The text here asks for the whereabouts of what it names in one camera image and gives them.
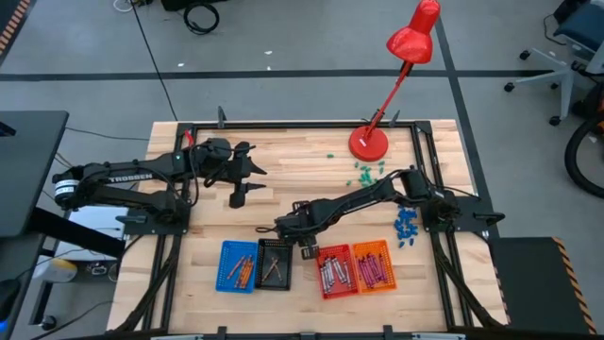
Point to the black platform hazard stripe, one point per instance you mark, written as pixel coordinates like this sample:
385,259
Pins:
528,283

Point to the red desk lamp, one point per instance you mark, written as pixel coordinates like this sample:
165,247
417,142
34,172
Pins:
369,144

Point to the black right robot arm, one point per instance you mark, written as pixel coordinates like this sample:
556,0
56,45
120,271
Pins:
377,193

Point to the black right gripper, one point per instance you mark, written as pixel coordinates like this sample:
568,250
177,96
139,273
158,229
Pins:
299,226

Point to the black castor wheel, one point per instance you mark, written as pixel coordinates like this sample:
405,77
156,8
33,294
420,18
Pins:
47,323

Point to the red plastic basket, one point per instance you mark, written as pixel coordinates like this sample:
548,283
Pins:
337,292

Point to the orange crayon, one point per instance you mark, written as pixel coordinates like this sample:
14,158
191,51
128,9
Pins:
236,267
250,275
242,271
246,275

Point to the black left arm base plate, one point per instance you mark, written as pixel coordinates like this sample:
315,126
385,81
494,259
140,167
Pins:
141,226

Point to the grey office chair blue seat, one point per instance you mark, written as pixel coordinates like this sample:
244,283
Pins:
564,75

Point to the black plastic basket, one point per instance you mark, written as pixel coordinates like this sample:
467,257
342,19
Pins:
264,250

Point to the blue plastic basket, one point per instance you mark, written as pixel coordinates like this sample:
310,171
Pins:
226,250

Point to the black desk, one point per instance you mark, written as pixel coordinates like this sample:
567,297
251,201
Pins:
28,165

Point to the white box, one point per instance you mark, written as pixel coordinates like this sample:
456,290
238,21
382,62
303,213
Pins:
94,222

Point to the black mat hazard stripe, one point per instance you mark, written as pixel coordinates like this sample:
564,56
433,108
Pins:
9,19

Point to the black aluminium table frame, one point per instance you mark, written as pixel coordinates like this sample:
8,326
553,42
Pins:
302,125

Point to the orange plastic basket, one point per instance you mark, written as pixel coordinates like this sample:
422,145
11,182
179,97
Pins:
389,264

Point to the white and yellow object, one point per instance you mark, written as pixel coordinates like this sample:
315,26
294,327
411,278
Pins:
56,270

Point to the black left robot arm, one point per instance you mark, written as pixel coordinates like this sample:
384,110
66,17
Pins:
132,177

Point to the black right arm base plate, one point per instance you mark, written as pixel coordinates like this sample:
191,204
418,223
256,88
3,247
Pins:
491,218

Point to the brown crayon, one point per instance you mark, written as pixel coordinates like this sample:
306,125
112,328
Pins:
271,270
277,270

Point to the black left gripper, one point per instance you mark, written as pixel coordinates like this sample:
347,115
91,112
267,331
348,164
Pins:
226,165

